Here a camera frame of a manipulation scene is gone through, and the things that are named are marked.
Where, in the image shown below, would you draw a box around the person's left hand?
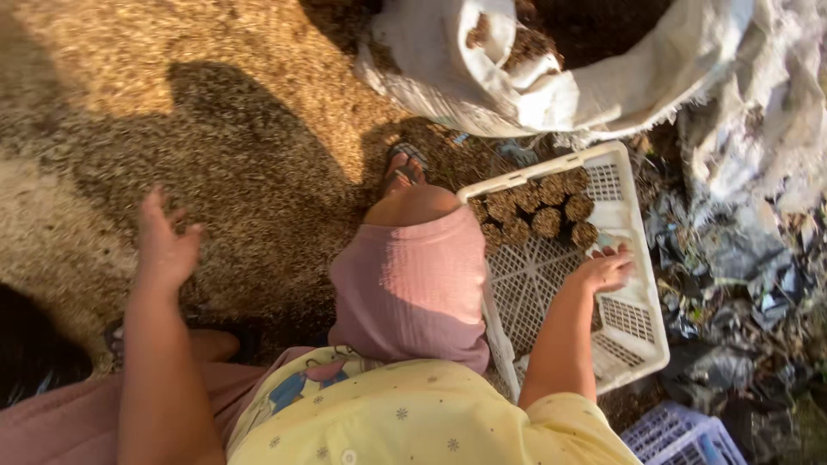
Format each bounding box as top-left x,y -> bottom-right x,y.
132,186 -> 204,293

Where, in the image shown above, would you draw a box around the person's right hand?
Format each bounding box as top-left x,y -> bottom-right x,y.
572,243 -> 638,296

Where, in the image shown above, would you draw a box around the white plastic lattice crate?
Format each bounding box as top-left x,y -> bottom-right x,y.
456,140 -> 672,403

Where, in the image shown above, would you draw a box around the group of soil-filled seedling bags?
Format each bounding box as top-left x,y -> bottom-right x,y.
468,167 -> 600,254

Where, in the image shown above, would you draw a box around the heap of rice husk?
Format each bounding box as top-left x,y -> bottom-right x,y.
0,0 -> 518,382

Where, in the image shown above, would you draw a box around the heap of black plastic bags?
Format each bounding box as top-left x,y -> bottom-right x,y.
636,129 -> 827,446

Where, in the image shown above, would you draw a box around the purple plastic lattice crate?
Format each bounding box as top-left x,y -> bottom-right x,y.
619,400 -> 750,465

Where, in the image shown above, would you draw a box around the pink shorts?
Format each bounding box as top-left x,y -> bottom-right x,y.
0,205 -> 492,465

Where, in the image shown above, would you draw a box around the grey-white woven tarp sheet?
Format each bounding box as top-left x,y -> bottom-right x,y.
677,0 -> 827,215

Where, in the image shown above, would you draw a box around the white woven sack of soil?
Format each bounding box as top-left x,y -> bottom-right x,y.
353,0 -> 758,140

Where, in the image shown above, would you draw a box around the yellow patterned shirt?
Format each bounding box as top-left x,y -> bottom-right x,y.
225,345 -> 644,465

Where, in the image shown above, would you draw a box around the dark strapped sandal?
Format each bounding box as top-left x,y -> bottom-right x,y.
380,142 -> 431,196

